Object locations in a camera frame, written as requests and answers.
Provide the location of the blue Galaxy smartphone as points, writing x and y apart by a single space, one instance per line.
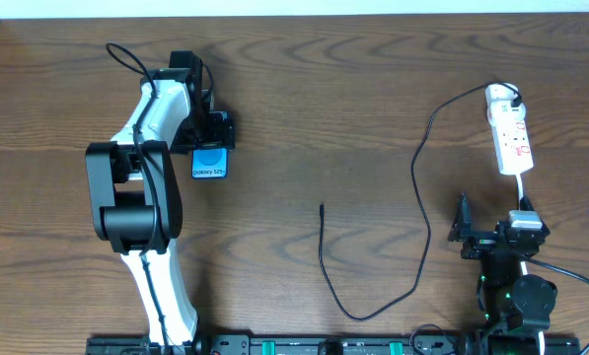
208 164

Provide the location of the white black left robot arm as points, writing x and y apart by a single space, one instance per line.
135 197

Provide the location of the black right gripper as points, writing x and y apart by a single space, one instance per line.
487 237

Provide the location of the white power strip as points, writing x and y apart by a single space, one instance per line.
512 146

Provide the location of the white USB wall charger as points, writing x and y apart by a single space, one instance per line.
503 104

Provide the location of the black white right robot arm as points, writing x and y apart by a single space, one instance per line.
517 305

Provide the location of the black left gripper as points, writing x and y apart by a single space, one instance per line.
215 133

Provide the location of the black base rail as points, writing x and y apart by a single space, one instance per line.
239 344

